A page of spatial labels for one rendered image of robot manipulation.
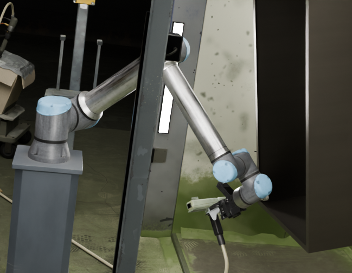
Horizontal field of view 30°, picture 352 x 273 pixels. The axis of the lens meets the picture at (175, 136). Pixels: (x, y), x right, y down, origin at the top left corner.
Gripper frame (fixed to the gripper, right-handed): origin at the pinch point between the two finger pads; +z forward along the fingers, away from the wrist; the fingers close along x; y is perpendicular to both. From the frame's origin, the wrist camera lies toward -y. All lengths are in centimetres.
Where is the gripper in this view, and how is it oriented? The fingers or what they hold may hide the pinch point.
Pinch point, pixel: (211, 210)
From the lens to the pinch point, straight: 298.0
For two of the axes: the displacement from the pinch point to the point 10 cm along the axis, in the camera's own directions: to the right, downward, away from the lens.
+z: -5.4, 4.3, 7.2
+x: 7.9, -0.4, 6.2
